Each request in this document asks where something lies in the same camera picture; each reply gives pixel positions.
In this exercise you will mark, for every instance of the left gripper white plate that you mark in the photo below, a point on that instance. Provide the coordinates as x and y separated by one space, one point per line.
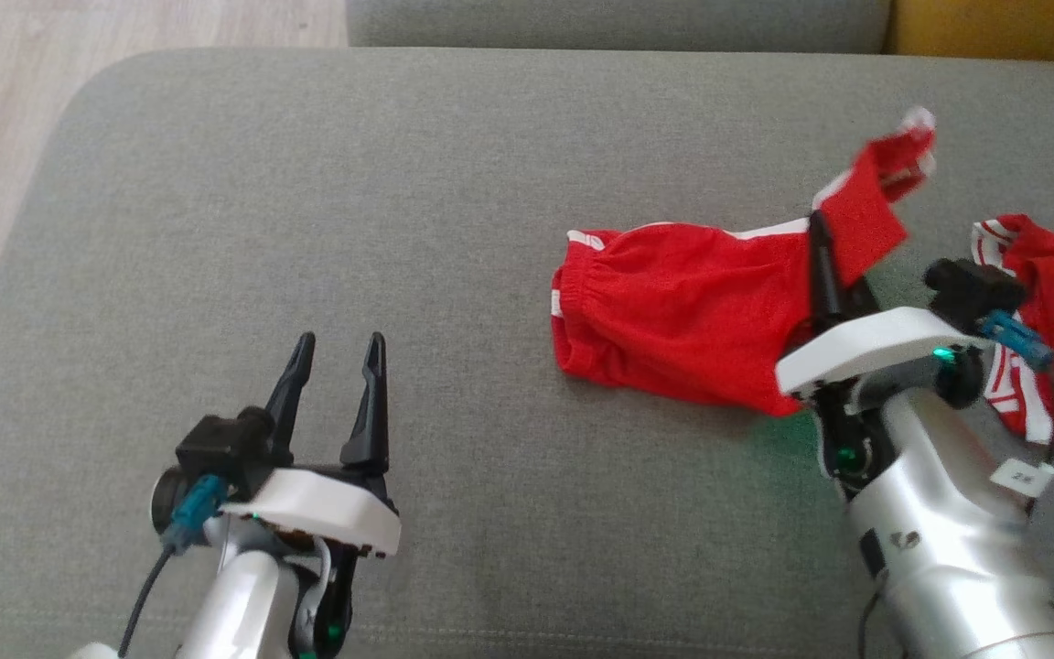
326 508

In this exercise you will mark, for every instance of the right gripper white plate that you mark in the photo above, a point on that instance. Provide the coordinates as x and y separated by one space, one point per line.
865 343

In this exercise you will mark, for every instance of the red mesh basketball shorts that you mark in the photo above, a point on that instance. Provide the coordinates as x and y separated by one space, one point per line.
673 311

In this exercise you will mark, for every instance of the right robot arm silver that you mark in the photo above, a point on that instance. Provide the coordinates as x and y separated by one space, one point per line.
948 549

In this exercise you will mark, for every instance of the grey sofa seat cushion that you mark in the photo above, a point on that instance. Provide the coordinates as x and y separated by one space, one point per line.
445 229

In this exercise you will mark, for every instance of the yellow sofa cushion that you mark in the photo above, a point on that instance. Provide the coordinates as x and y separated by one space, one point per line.
994 27

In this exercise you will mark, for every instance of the grey sofa back cushion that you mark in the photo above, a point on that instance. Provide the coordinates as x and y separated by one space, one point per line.
618 23

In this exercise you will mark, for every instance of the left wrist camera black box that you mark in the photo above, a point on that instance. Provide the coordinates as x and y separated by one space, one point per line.
220 453

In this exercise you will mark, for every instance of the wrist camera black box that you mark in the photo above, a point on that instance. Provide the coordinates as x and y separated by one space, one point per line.
971 288
220 453

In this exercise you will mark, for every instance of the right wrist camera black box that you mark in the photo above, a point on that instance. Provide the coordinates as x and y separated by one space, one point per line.
971 288

